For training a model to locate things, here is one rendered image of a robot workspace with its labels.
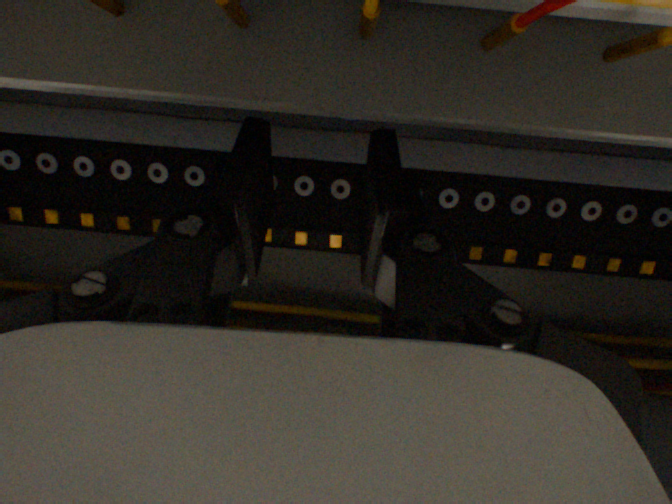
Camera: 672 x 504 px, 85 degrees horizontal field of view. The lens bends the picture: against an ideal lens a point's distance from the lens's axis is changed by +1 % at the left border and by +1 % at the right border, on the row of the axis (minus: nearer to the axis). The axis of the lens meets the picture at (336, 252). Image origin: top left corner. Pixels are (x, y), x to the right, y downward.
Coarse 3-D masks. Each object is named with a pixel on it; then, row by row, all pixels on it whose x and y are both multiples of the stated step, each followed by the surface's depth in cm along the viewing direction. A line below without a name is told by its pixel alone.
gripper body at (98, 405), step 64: (0, 384) 5; (64, 384) 5; (128, 384) 5; (192, 384) 5; (256, 384) 5; (320, 384) 5; (384, 384) 5; (448, 384) 5; (512, 384) 5; (576, 384) 5; (0, 448) 4; (64, 448) 4; (128, 448) 4; (192, 448) 4; (256, 448) 4; (320, 448) 4; (384, 448) 4; (448, 448) 4; (512, 448) 5; (576, 448) 5; (640, 448) 5
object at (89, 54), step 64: (0, 0) 6; (64, 0) 6; (128, 0) 6; (192, 0) 6; (256, 0) 6; (320, 0) 6; (384, 0) 6; (576, 0) 5; (640, 0) 4; (0, 64) 6; (64, 64) 6; (128, 64) 6; (192, 64) 6; (256, 64) 6; (320, 64) 6; (384, 64) 6; (448, 64) 6; (512, 64) 6; (576, 64) 6; (640, 64) 6; (512, 128) 7; (576, 128) 7; (640, 128) 6
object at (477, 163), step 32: (0, 128) 20; (32, 128) 19; (64, 128) 19; (96, 128) 19; (128, 128) 19; (160, 128) 19; (192, 128) 19; (224, 128) 19; (288, 128) 19; (352, 160) 20; (416, 160) 20; (448, 160) 20; (480, 160) 20; (512, 160) 20; (544, 160) 20; (576, 160) 20; (608, 160) 20; (640, 160) 20
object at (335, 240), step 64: (0, 192) 21; (64, 192) 21; (128, 192) 21; (192, 192) 21; (320, 192) 21; (512, 192) 21; (576, 192) 21; (640, 192) 21; (512, 256) 22; (576, 256) 22; (640, 256) 22
